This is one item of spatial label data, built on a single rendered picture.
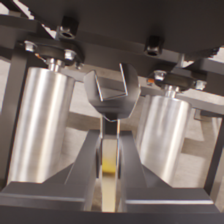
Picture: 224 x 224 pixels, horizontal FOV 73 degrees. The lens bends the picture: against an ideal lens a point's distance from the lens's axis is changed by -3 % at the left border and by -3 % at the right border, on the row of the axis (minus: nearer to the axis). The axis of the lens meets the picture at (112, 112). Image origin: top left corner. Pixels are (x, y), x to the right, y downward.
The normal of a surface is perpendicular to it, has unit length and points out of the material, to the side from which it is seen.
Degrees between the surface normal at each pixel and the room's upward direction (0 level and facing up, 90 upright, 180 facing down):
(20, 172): 8
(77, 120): 0
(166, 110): 14
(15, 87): 0
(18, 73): 0
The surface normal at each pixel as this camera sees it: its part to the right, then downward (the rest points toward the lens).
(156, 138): -0.43, -0.06
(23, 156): -0.06, 0.03
